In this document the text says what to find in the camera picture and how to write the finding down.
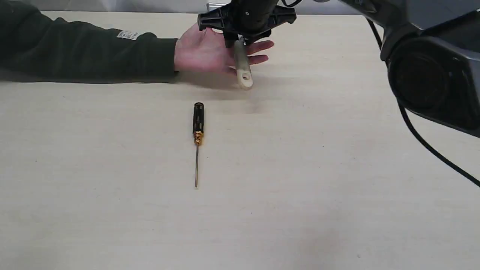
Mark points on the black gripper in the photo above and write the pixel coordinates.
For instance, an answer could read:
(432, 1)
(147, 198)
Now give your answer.
(250, 19)

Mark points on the wide wooden paint brush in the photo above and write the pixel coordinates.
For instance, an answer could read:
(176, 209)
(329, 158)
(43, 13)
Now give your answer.
(242, 65)

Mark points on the black gold precision screwdriver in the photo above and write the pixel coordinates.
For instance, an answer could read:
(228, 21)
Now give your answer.
(198, 134)

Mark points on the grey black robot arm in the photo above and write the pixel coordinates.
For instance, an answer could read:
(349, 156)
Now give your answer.
(430, 48)

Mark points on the dark green sleeved forearm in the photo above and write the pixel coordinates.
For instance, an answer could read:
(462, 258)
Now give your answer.
(35, 47)

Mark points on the person's open bare hand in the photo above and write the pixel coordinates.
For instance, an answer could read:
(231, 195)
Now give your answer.
(203, 51)

